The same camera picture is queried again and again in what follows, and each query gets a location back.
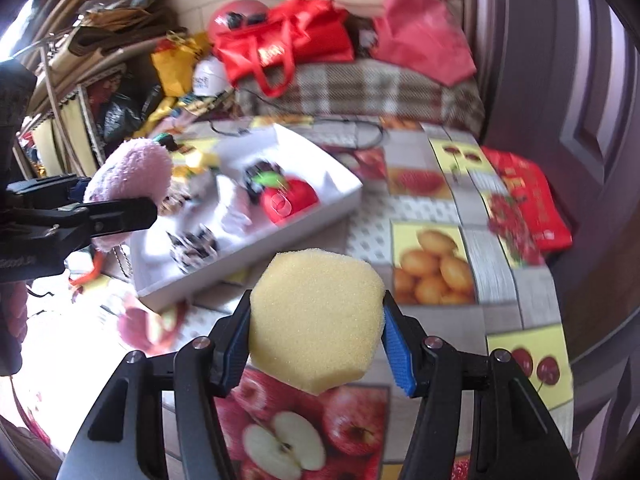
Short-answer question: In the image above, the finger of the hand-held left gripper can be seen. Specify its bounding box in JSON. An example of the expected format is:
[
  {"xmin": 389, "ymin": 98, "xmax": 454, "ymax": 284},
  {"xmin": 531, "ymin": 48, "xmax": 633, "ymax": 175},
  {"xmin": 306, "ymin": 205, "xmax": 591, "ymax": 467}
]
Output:
[
  {"xmin": 10, "ymin": 196, "xmax": 159, "ymax": 251},
  {"xmin": 6, "ymin": 174, "xmax": 94, "ymax": 209}
]

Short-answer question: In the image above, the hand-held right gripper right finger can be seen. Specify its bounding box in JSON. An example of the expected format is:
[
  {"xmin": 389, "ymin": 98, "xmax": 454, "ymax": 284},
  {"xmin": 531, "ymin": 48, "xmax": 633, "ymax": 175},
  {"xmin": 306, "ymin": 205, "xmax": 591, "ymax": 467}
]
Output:
[{"xmin": 381, "ymin": 292, "xmax": 581, "ymax": 480}]

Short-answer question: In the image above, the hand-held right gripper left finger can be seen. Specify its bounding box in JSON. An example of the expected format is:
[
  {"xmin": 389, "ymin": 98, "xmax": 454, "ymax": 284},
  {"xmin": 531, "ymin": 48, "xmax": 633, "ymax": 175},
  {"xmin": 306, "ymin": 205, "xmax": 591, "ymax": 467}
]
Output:
[{"xmin": 57, "ymin": 290, "xmax": 253, "ymax": 480}]

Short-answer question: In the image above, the pink plush toy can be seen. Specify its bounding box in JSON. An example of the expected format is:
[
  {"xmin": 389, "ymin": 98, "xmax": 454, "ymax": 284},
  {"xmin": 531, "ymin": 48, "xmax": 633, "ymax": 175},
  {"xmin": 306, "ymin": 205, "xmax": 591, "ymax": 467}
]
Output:
[{"xmin": 83, "ymin": 141, "xmax": 174, "ymax": 254}]

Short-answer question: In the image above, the black white patterned cloth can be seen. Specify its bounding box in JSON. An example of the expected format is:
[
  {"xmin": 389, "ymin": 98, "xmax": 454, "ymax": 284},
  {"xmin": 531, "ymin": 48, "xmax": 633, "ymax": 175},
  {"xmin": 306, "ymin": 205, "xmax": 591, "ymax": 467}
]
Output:
[{"xmin": 167, "ymin": 226, "xmax": 220, "ymax": 274}]

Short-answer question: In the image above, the yellow sponge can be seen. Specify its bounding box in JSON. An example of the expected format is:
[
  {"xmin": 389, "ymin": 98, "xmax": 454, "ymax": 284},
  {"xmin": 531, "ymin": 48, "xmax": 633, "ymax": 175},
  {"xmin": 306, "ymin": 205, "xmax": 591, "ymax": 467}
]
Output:
[{"xmin": 248, "ymin": 248, "xmax": 386, "ymax": 395}]

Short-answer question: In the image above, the white shallow tray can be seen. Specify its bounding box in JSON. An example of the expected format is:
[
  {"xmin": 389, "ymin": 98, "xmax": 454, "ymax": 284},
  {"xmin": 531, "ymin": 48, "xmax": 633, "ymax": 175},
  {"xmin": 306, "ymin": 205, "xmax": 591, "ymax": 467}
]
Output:
[{"xmin": 127, "ymin": 122, "xmax": 364, "ymax": 314}]

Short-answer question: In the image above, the person's left forearm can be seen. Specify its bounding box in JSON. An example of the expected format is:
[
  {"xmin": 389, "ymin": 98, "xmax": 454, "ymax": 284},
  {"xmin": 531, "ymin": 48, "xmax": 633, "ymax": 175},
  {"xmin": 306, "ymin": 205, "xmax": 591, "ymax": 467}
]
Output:
[{"xmin": 0, "ymin": 280, "xmax": 30, "ymax": 357}]

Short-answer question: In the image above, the dark soft toy green patch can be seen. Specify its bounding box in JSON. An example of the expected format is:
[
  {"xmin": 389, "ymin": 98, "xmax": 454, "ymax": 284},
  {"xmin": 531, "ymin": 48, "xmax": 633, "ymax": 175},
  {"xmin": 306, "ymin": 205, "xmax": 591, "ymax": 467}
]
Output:
[{"xmin": 243, "ymin": 159, "xmax": 289, "ymax": 197}]

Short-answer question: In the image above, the metal shelf rack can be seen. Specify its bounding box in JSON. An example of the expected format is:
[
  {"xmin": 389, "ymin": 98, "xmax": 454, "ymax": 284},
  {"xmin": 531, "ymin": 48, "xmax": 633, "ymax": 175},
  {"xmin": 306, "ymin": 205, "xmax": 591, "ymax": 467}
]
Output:
[{"xmin": 14, "ymin": 45, "xmax": 127, "ymax": 182}]

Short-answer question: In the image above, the black plastic bag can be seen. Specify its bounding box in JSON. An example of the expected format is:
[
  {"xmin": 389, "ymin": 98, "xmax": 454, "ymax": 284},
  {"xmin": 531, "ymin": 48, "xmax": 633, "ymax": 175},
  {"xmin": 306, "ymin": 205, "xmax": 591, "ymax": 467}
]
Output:
[{"xmin": 102, "ymin": 90, "xmax": 147, "ymax": 144}]

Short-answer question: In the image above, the fruit print tablecloth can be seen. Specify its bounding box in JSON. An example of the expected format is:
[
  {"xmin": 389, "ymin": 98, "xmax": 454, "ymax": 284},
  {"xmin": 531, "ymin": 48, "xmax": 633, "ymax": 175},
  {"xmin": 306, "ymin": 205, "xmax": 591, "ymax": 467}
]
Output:
[{"xmin": 30, "ymin": 114, "xmax": 574, "ymax": 480}]

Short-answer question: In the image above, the red plush apple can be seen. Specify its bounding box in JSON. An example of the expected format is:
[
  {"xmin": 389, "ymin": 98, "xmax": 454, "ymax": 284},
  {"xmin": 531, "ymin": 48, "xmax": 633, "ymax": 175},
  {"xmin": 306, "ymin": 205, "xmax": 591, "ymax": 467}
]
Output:
[{"xmin": 259, "ymin": 178, "xmax": 320, "ymax": 225}]

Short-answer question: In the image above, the yellow plastic bag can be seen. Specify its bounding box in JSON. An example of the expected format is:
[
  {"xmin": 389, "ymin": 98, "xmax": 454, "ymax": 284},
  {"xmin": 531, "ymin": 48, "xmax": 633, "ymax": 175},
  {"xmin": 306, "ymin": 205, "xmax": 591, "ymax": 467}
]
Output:
[{"xmin": 151, "ymin": 32, "xmax": 214, "ymax": 99}]

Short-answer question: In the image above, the white helmet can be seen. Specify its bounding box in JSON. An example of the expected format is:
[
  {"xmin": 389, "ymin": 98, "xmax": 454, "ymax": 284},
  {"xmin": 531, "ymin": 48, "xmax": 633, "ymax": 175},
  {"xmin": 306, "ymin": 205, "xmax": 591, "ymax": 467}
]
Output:
[{"xmin": 192, "ymin": 56, "xmax": 234, "ymax": 97}]

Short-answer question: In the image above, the stack of cardboard sheets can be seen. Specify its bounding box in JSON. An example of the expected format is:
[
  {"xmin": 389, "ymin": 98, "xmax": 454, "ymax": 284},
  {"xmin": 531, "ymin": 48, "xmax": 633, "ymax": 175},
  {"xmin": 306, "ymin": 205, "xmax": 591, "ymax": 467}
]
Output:
[{"xmin": 20, "ymin": 0, "xmax": 177, "ymax": 87}]

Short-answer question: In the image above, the red plastic bag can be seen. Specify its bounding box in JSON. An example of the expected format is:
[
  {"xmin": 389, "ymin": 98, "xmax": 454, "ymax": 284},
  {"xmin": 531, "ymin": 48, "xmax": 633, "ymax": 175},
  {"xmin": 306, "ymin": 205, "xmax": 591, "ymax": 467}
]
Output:
[{"xmin": 481, "ymin": 147, "xmax": 574, "ymax": 252}]

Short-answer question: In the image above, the red helmet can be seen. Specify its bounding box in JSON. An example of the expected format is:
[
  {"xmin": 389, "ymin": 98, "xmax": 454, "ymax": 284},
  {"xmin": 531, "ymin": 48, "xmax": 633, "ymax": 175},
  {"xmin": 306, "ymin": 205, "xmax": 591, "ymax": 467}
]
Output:
[{"xmin": 207, "ymin": 0, "xmax": 271, "ymax": 44}]

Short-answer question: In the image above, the red tote bag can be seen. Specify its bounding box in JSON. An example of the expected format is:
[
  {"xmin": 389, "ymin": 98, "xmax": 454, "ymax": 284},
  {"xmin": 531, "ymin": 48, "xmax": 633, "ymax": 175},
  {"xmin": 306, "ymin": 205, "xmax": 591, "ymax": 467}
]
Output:
[{"xmin": 213, "ymin": 0, "xmax": 356, "ymax": 99}]

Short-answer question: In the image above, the plaid blanket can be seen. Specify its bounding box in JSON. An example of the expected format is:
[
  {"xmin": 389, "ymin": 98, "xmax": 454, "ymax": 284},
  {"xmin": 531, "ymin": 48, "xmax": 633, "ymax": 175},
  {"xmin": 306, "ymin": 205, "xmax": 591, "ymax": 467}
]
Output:
[{"xmin": 235, "ymin": 58, "xmax": 486, "ymax": 134}]

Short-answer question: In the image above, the brown wooden door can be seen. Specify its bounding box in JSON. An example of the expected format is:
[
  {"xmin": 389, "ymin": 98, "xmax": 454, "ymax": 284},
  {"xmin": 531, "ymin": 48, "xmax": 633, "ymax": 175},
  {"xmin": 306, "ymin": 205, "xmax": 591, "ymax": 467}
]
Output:
[{"xmin": 462, "ymin": 0, "xmax": 640, "ymax": 413}]

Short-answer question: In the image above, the red cloth bag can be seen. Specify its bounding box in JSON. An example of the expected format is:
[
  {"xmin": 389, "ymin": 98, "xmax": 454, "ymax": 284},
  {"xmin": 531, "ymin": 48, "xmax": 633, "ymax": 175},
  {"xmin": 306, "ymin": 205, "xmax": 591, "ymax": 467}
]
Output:
[{"xmin": 372, "ymin": 0, "xmax": 477, "ymax": 86}]

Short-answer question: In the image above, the orange handled tool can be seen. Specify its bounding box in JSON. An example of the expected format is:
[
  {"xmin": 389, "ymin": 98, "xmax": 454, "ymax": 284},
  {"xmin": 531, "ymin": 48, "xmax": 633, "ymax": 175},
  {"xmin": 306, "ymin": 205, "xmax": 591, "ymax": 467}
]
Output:
[{"xmin": 67, "ymin": 250, "xmax": 107, "ymax": 289}]

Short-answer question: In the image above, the black cable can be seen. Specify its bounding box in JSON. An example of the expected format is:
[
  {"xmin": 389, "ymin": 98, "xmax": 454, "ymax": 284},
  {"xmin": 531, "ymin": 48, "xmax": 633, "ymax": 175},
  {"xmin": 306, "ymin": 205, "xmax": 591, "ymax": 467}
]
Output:
[{"xmin": 207, "ymin": 115, "xmax": 387, "ymax": 151}]

